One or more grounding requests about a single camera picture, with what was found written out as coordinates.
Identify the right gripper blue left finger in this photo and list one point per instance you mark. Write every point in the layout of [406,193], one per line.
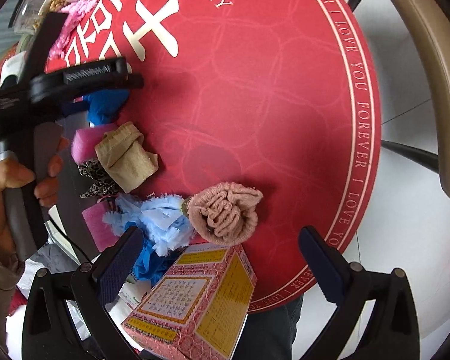
[115,264]

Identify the red round table mat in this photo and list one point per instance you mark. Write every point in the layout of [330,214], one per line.
[280,95]

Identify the grey open cardboard box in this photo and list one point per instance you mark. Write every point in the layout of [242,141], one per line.
[60,157]

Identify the blue plastic glove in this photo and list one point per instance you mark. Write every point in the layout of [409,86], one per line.
[151,267]

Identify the person left hand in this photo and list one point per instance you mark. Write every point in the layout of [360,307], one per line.
[24,214]

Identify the large pink foam block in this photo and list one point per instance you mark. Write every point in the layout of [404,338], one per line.
[101,232]

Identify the fluffy pink yarn cloth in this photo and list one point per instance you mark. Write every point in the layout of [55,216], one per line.
[75,13]

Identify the beige sock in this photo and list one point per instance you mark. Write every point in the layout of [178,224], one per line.
[122,155]

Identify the small pink foam block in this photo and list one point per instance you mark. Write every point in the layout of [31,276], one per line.
[85,139]

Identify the light blue fluffy cloth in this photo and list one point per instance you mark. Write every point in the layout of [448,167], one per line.
[161,218]

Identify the pink knit sock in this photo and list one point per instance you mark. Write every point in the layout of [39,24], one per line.
[224,214]

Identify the jar of peanuts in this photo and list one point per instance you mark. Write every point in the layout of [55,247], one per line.
[28,14]

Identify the red patterned carton box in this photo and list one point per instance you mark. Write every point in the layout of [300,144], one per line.
[199,307]

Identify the leopard print scrunchie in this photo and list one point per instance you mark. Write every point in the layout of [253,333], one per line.
[102,184]

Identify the brown leather chair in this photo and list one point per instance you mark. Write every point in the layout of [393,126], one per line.
[428,22]

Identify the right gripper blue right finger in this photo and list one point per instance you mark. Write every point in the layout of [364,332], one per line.
[329,268]

